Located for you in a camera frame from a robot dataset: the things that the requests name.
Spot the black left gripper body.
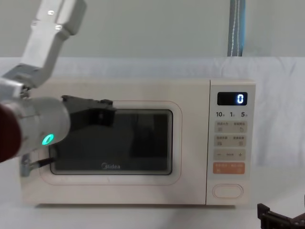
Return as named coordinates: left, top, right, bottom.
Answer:
left=61, top=94, right=103, bottom=132

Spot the oven control panel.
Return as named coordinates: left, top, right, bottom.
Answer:
left=206, top=80, right=257, bottom=206

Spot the cream microwave oven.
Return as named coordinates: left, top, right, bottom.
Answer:
left=20, top=77, right=257, bottom=208

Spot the white table cloth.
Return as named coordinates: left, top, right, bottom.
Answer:
left=0, top=159, right=305, bottom=229

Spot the grey striped post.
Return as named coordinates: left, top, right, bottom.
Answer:
left=227, top=0, right=246, bottom=57

